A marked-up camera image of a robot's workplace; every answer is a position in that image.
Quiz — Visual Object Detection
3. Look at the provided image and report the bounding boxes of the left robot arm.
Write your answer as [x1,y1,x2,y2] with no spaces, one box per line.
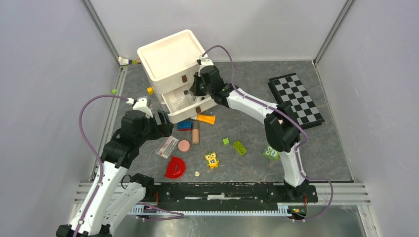
[56,110,173,237]

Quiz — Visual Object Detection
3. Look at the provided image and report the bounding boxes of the yellow small cube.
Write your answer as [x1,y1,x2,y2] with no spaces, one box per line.
[147,87,155,95]

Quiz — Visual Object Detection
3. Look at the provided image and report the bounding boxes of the pink round sponge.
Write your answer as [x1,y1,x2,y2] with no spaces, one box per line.
[178,140,190,152]

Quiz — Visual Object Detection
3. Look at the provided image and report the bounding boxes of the clear packet white strips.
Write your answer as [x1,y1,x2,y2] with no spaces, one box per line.
[173,96,190,111]

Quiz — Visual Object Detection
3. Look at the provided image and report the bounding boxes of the lime green flat brick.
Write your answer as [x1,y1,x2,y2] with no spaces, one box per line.
[232,141,247,156]

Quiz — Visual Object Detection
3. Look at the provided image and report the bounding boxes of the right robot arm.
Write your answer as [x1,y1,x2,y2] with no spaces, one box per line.
[190,66,309,201]

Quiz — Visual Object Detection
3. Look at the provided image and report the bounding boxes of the clear plastic bag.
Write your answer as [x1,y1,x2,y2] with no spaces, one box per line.
[182,90,197,107]

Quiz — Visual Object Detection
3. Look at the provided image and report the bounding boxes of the orange cream tube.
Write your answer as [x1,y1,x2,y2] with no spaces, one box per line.
[191,114,216,125]

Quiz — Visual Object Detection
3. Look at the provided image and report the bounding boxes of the red arch brick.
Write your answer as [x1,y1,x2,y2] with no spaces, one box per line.
[164,156,186,179]

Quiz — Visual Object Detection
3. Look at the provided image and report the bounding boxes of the blue red duplo brick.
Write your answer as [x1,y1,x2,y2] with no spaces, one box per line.
[177,121,192,131]

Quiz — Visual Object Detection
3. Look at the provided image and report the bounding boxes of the black grey chessboard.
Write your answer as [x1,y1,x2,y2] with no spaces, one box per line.
[268,73,325,129]

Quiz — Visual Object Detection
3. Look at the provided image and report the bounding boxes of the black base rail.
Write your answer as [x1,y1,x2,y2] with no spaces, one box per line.
[142,182,319,212]

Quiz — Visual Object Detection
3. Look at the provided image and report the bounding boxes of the white corner block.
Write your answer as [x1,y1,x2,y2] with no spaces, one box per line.
[118,56,130,67]

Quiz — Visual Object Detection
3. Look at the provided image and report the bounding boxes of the small lime green cube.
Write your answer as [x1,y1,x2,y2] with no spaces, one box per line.
[222,138,230,146]

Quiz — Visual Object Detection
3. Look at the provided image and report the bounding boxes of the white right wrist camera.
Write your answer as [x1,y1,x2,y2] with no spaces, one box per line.
[197,56,214,76]

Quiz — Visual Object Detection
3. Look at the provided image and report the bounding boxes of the yellow owl brick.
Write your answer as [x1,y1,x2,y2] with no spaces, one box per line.
[205,152,219,169]

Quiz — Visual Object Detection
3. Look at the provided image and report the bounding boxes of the white three-drawer organizer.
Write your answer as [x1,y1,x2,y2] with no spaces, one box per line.
[137,29,216,123]

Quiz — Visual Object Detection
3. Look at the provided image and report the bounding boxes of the beige foundation bottle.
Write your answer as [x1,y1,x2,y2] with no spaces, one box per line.
[192,120,200,145]

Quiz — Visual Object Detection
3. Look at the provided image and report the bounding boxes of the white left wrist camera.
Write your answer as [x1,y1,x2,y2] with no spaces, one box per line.
[126,96,154,119]

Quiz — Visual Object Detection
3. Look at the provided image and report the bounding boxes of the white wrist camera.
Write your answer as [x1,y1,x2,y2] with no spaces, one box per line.
[126,96,154,119]
[197,56,214,76]

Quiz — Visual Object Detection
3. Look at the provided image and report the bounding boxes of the false eyelash case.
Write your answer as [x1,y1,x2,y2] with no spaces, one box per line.
[156,136,179,159]

